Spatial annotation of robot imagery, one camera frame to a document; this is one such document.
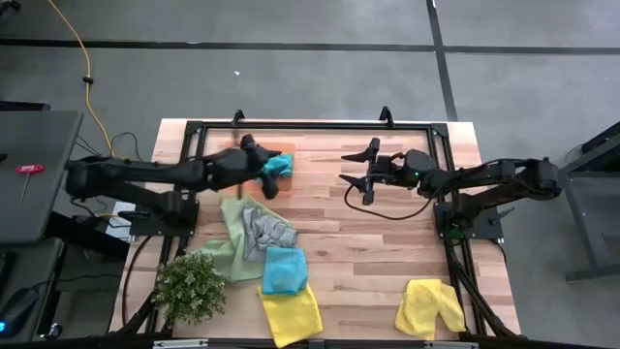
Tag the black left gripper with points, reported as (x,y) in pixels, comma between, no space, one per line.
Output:
(252,167)

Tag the black angled beam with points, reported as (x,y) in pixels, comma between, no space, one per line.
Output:
(87,235)

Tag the light blue microfiber towel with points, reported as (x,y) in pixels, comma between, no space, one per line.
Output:
(285,271)

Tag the thin black panel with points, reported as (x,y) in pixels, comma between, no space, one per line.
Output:
(24,105)

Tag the white paper sheet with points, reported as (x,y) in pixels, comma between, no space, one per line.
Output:
(116,228)

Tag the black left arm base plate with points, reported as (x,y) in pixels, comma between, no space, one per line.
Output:
(145,227)

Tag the black aluminium table frame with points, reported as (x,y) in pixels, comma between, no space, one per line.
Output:
(315,126)

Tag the dark low desk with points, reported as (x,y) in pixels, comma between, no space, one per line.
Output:
(29,266)

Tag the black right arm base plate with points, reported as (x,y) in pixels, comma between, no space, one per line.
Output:
(484,228)

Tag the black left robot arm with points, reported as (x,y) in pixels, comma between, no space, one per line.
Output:
(145,172)

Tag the orange translucent tray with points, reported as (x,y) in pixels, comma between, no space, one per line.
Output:
(286,147)

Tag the teal microfiber towel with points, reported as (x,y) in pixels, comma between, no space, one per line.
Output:
(282,167)

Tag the grey microfiber towel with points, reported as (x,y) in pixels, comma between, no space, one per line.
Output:
(264,232)

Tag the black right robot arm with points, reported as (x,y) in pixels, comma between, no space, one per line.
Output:
(484,177)

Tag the grey side desk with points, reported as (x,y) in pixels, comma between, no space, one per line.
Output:
(43,136)

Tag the yellow microfiber towel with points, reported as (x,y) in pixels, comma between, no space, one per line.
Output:
(290,315)
(421,305)

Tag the light green microfiber towel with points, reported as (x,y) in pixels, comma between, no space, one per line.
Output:
(232,228)

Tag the grey metal side table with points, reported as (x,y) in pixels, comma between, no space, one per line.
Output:
(581,228)

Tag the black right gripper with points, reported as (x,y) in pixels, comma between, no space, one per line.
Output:
(402,169)

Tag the black computer mouse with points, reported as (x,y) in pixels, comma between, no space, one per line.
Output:
(17,307)

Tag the black frame clamp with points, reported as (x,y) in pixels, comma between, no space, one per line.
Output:
(237,117)
(386,116)

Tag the artificial green plant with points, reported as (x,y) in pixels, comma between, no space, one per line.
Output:
(189,288)

